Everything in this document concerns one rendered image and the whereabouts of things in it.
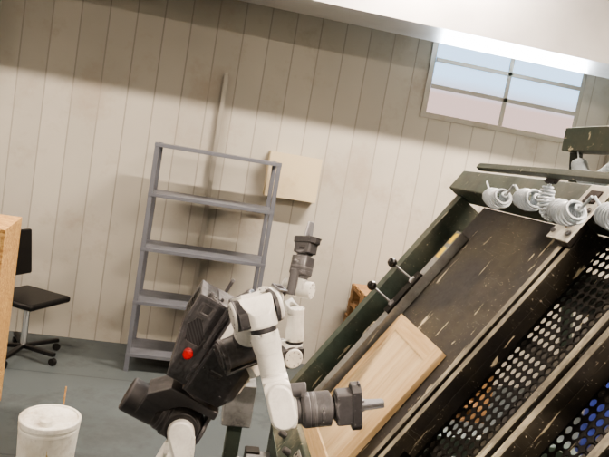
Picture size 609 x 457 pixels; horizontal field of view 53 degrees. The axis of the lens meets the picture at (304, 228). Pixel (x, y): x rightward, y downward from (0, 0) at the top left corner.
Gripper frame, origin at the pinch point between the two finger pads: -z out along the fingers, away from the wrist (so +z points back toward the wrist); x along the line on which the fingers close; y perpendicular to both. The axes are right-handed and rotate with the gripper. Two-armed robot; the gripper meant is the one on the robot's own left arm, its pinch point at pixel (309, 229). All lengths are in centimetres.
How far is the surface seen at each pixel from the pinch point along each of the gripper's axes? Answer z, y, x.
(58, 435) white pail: 113, 17, -130
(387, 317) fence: 26.8, -28.8, 22.2
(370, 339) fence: 36.2, -26.5, 17.7
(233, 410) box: 75, -7, -30
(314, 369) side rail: 53, -32, -14
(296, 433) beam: 75, -6, 9
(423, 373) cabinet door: 43, -5, 59
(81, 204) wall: -28, -47, -339
